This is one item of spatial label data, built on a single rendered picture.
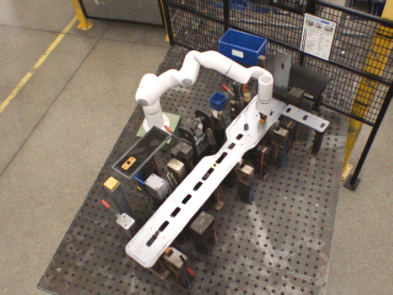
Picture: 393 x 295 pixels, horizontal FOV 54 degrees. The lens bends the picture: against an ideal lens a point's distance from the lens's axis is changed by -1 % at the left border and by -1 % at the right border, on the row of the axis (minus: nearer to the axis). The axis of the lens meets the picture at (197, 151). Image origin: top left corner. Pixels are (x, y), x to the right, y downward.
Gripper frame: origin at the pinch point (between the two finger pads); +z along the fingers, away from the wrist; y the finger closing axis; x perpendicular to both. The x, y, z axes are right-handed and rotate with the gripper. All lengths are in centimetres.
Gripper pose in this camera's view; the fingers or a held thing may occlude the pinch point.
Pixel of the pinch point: (263, 115)
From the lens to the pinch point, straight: 249.9
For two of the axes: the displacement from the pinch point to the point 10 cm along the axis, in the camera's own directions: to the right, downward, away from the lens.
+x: 6.0, -6.7, 4.3
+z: 0.9, 5.9, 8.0
